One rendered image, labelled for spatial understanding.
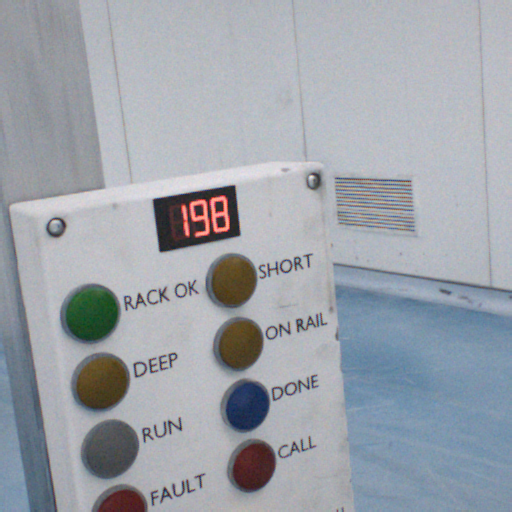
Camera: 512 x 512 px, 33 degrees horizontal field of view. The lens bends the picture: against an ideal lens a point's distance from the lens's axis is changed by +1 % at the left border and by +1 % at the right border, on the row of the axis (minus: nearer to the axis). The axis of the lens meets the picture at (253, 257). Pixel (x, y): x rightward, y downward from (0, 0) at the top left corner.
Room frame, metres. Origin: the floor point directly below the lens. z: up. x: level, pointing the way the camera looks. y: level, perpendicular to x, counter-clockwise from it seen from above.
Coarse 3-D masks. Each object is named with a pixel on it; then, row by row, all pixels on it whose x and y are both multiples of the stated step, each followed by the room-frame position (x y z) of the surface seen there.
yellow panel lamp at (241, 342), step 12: (240, 324) 0.44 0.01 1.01; (252, 324) 0.45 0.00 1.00; (228, 336) 0.44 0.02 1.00; (240, 336) 0.44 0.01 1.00; (252, 336) 0.45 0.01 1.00; (228, 348) 0.44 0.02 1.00; (240, 348) 0.44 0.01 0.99; (252, 348) 0.45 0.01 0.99; (228, 360) 0.44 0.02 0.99; (240, 360) 0.44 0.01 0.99; (252, 360) 0.45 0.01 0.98
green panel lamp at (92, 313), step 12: (96, 288) 0.41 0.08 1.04; (72, 300) 0.40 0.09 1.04; (84, 300) 0.40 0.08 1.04; (96, 300) 0.40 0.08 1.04; (108, 300) 0.41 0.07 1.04; (72, 312) 0.40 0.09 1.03; (84, 312) 0.40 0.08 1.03; (96, 312) 0.40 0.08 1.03; (108, 312) 0.41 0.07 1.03; (72, 324) 0.40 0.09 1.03; (84, 324) 0.40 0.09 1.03; (96, 324) 0.40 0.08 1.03; (108, 324) 0.41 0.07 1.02; (84, 336) 0.40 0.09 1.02; (96, 336) 0.40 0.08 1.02
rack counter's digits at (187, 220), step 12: (168, 204) 0.43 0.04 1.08; (180, 204) 0.43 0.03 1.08; (192, 204) 0.44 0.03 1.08; (204, 204) 0.44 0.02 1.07; (216, 204) 0.44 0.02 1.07; (228, 204) 0.45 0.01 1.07; (168, 216) 0.43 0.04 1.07; (180, 216) 0.43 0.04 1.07; (192, 216) 0.44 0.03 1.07; (204, 216) 0.44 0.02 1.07; (216, 216) 0.44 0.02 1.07; (228, 216) 0.45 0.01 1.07; (180, 228) 0.43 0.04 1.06; (192, 228) 0.44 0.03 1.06; (204, 228) 0.44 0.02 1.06; (216, 228) 0.44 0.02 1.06; (228, 228) 0.45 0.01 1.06; (180, 240) 0.43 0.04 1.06
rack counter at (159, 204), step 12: (192, 192) 0.44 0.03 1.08; (204, 192) 0.44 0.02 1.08; (216, 192) 0.45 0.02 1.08; (228, 192) 0.45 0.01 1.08; (156, 204) 0.43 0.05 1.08; (156, 216) 0.43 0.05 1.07; (168, 228) 0.43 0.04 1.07; (168, 240) 0.43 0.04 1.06; (192, 240) 0.44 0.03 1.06; (204, 240) 0.44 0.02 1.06; (216, 240) 0.44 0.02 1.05
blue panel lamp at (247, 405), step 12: (252, 384) 0.45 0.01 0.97; (240, 396) 0.44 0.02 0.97; (252, 396) 0.44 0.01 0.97; (264, 396) 0.45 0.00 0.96; (228, 408) 0.44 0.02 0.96; (240, 408) 0.44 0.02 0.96; (252, 408) 0.44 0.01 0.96; (264, 408) 0.45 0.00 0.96; (228, 420) 0.44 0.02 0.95; (240, 420) 0.44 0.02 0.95; (252, 420) 0.44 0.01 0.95
